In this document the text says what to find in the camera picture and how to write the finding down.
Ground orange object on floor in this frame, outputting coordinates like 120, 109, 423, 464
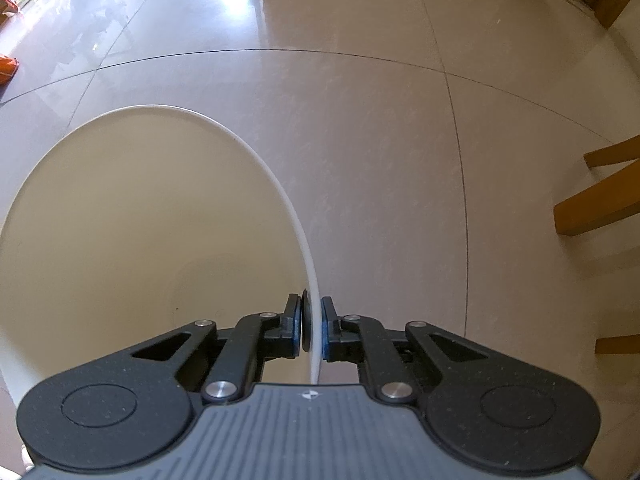
0, 55, 20, 86

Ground white plastic bucket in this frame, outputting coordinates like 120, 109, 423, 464
1, 105, 321, 402

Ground wooden chair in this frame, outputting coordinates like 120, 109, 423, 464
553, 136, 639, 356

